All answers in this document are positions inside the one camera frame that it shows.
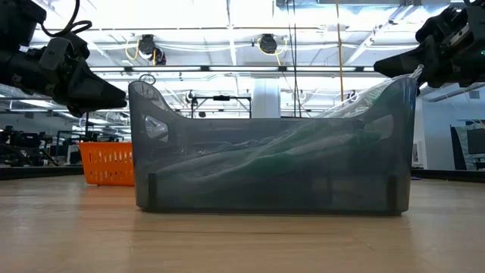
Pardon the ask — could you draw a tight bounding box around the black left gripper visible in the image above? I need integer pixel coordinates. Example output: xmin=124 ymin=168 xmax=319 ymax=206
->
xmin=0 ymin=32 xmax=128 ymax=118

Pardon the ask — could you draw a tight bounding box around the grey translucent plastic bin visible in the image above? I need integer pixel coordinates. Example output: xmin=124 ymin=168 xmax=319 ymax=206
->
xmin=127 ymin=75 xmax=419 ymax=216

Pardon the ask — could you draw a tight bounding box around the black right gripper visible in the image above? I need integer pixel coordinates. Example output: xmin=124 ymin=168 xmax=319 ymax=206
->
xmin=373 ymin=4 xmax=485 ymax=89

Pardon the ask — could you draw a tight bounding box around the black robot workstation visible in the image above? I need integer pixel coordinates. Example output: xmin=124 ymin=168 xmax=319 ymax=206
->
xmin=0 ymin=124 xmax=83 ymax=168

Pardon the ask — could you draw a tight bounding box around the yellow hanging cable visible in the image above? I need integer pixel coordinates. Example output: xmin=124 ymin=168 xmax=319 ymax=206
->
xmin=335 ymin=0 xmax=345 ymax=103

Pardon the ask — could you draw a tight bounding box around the dark monitor screen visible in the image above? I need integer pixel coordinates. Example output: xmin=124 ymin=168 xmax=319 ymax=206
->
xmin=449 ymin=124 xmax=485 ymax=171

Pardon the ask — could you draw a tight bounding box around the orange plastic basket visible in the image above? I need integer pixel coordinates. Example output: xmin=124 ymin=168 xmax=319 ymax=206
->
xmin=78 ymin=141 xmax=136 ymax=187

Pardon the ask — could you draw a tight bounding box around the black neighbouring station frame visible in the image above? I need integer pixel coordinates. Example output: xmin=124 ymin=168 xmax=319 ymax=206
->
xmin=189 ymin=94 xmax=253 ymax=119

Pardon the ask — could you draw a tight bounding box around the white LED light bar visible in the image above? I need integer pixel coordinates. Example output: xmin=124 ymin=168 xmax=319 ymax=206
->
xmin=89 ymin=64 xmax=376 ymax=74

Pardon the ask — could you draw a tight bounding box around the white building pillar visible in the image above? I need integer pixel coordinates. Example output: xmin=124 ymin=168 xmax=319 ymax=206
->
xmin=251 ymin=77 xmax=282 ymax=119

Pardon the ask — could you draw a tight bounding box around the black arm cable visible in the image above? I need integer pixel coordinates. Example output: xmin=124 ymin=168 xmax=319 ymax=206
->
xmin=39 ymin=0 xmax=93 ymax=39

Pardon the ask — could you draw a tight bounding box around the black ceiling cable reel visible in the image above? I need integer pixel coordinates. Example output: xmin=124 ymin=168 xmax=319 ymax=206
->
xmin=258 ymin=33 xmax=279 ymax=55
xmin=136 ymin=33 xmax=168 ymax=66

